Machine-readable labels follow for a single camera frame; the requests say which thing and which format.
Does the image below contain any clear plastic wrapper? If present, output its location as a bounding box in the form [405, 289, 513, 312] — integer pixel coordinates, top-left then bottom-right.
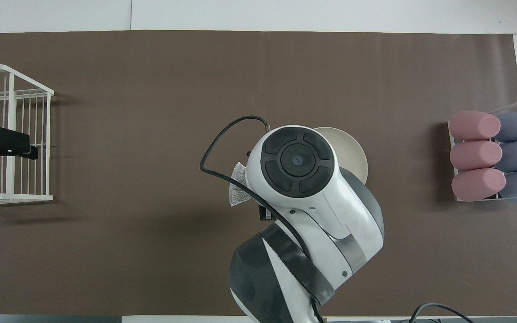
[229, 161, 252, 207]

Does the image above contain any black right base cable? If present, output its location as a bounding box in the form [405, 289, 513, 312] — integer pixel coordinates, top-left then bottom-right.
[409, 303, 475, 323]

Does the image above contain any white wire dish rack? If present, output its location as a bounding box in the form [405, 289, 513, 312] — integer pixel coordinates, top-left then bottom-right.
[0, 64, 55, 205]

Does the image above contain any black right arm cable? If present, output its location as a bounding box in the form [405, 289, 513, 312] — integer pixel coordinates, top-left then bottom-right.
[199, 116, 327, 323]

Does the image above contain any round cream plate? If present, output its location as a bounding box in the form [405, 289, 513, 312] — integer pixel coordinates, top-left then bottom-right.
[312, 127, 368, 184]

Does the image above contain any brown paper table mat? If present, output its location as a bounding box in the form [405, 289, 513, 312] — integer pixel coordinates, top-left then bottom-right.
[0, 30, 517, 317]

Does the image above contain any pink plastic cup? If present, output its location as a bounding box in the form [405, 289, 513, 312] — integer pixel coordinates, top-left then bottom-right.
[448, 111, 501, 140]
[450, 140, 503, 171]
[451, 168, 507, 202]

